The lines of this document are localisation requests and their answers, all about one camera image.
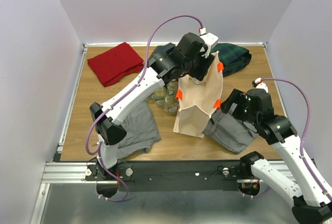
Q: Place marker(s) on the beige canvas tote bag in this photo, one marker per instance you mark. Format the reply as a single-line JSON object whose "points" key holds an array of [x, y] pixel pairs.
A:
{"points": [[197, 103]]}

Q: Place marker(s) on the grey knit shorts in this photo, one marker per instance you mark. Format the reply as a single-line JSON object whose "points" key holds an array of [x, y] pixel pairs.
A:
{"points": [[142, 132]]}

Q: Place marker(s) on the red folded cloth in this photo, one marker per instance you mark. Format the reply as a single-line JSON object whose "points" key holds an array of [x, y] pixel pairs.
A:
{"points": [[117, 62]]}

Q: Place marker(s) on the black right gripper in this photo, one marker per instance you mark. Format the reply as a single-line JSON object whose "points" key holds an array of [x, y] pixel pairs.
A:
{"points": [[238, 96]]}

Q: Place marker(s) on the clear Chang soda bottle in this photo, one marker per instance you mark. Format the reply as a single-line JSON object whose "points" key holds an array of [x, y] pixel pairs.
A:
{"points": [[159, 96], [150, 98], [173, 86], [170, 103]]}

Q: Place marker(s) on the dark teal folded jacket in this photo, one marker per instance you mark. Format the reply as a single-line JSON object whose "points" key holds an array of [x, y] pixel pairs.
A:
{"points": [[161, 49]]}

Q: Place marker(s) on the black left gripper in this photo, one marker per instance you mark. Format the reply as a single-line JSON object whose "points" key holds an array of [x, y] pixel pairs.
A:
{"points": [[205, 64]]}

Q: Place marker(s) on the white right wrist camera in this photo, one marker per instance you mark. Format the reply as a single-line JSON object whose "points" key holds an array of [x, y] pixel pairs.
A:
{"points": [[259, 84]]}

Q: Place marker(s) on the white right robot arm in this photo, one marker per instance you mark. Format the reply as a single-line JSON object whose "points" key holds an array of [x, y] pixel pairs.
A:
{"points": [[307, 194]]}

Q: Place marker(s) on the grey pleated skirt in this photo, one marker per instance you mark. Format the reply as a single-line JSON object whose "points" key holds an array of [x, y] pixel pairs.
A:
{"points": [[232, 134]]}

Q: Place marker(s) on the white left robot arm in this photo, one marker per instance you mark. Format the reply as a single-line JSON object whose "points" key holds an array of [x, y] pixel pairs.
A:
{"points": [[191, 56]]}

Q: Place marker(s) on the red soda can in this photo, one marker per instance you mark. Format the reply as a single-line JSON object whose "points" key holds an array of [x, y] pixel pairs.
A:
{"points": [[196, 81]]}

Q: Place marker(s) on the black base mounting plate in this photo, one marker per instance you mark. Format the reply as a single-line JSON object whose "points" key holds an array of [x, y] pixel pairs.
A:
{"points": [[184, 175]]}

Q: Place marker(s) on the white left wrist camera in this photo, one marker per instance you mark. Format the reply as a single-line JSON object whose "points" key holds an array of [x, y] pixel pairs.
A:
{"points": [[209, 42]]}

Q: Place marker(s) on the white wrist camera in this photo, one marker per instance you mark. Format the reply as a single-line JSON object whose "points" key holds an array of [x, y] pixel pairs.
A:
{"points": [[259, 84], [209, 42]]}

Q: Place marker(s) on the green plaid folded skirt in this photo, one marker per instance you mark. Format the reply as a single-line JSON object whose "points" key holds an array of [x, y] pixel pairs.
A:
{"points": [[233, 57]]}

